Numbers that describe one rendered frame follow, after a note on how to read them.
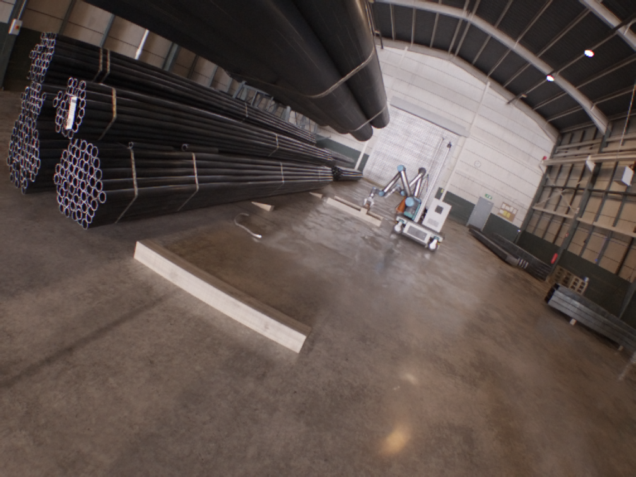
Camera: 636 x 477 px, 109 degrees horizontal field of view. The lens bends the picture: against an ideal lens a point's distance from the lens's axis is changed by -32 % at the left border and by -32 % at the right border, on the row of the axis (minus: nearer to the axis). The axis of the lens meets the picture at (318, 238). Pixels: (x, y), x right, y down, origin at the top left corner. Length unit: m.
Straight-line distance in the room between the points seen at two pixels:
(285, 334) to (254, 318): 0.16
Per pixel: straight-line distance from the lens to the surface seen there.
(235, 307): 1.58
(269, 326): 1.54
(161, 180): 2.21
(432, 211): 5.76
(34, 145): 2.35
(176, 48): 12.38
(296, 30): 0.78
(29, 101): 2.41
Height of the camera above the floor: 0.87
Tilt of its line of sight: 15 degrees down
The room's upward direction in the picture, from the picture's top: 23 degrees clockwise
